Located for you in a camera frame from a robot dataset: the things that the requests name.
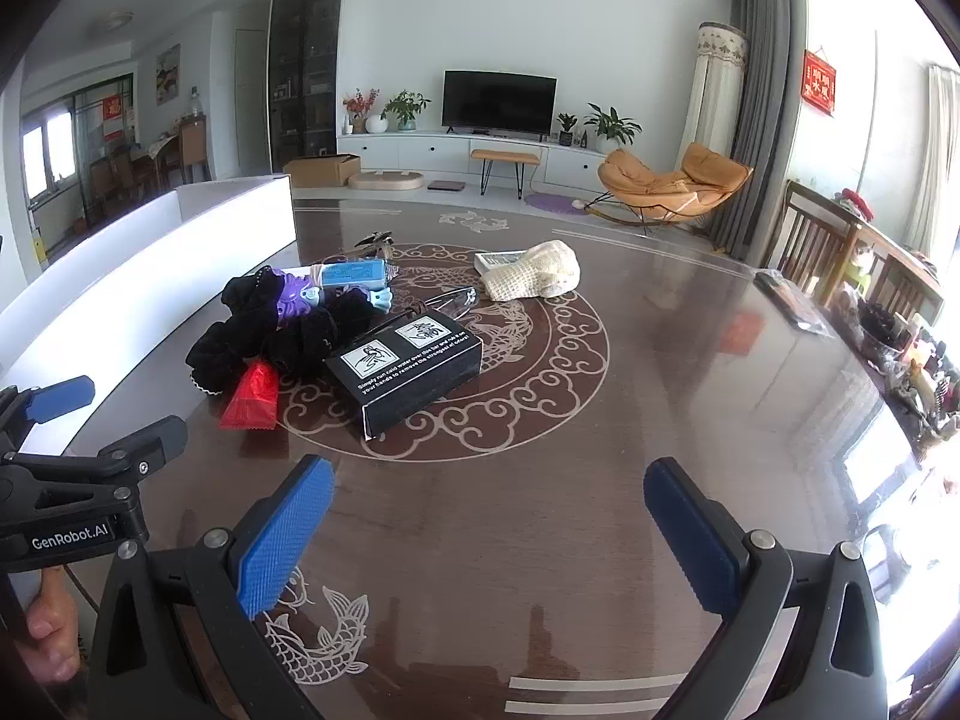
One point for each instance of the white round vase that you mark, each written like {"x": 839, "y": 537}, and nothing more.
{"x": 376, "y": 124}

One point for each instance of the red wall hanging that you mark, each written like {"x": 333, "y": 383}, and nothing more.
{"x": 819, "y": 82}

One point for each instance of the cardboard box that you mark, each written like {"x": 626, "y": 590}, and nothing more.
{"x": 319, "y": 171}

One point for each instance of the person's left hand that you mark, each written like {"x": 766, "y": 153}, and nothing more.
{"x": 52, "y": 630}

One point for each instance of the purple plastic toy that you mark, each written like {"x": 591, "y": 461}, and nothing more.
{"x": 296, "y": 296}

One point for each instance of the blue white medicine box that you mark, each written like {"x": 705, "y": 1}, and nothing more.
{"x": 352, "y": 272}

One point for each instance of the eyeglasses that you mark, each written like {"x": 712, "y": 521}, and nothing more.
{"x": 465, "y": 296}

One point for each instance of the white TV cabinet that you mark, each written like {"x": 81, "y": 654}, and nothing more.
{"x": 420, "y": 150}

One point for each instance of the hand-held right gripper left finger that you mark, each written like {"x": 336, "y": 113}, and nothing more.
{"x": 285, "y": 532}

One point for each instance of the round ceiling light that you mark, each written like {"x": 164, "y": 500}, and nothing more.
{"x": 114, "y": 21}

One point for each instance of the white storage box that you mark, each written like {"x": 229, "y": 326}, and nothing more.
{"x": 150, "y": 262}

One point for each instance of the red flower arrangement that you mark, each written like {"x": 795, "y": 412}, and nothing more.
{"x": 358, "y": 105}

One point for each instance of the clutter of small table things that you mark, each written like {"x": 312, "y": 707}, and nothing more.
{"x": 900, "y": 360}

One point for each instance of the small potted plant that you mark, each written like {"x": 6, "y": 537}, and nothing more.
{"x": 566, "y": 127}

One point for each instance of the large leafy potted plant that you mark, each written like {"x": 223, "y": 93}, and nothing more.
{"x": 611, "y": 126}

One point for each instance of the dark display cabinet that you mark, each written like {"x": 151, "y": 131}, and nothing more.
{"x": 304, "y": 90}

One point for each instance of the dark flat tray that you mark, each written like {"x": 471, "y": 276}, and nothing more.
{"x": 791, "y": 304}

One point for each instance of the brown patterned desktop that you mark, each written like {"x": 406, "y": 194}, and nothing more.
{"x": 525, "y": 502}

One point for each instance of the black printed box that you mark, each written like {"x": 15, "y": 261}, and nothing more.
{"x": 405, "y": 382}

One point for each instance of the white curtain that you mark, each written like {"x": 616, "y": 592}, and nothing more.
{"x": 934, "y": 157}

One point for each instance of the beige floor cushion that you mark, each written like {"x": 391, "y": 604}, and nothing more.
{"x": 386, "y": 180}

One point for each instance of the wall painting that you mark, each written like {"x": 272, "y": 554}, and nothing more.
{"x": 167, "y": 73}

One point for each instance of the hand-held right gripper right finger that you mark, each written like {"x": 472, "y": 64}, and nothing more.
{"x": 690, "y": 540}

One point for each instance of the white flat box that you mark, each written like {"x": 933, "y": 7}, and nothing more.
{"x": 495, "y": 260}

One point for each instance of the wooden chair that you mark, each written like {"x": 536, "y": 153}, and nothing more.
{"x": 904, "y": 285}
{"x": 810, "y": 240}

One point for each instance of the purple floor mat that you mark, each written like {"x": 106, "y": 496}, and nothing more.
{"x": 555, "y": 203}

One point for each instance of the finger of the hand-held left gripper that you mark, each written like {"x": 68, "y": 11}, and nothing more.
{"x": 150, "y": 442}
{"x": 60, "y": 397}

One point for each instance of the wooden bench with metal legs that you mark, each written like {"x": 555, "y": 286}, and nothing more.
{"x": 504, "y": 156}

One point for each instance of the black television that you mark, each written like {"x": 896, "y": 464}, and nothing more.
{"x": 499, "y": 101}

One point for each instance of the grey curtain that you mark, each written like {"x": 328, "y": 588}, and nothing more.
{"x": 757, "y": 90}

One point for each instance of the dark hair clip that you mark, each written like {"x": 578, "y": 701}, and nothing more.
{"x": 373, "y": 240}

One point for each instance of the orange rocking chair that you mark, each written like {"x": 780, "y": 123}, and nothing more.
{"x": 660, "y": 184}

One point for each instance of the cream mesh bag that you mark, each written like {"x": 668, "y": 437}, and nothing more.
{"x": 536, "y": 270}

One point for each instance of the red door decoration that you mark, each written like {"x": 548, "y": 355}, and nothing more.
{"x": 112, "y": 116}

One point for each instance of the green potted plant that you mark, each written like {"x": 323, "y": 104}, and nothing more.
{"x": 405, "y": 109}

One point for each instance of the cream covered floor air conditioner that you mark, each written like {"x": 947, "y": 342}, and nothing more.
{"x": 716, "y": 90}

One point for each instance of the red plastic packet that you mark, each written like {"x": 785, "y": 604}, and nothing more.
{"x": 251, "y": 401}

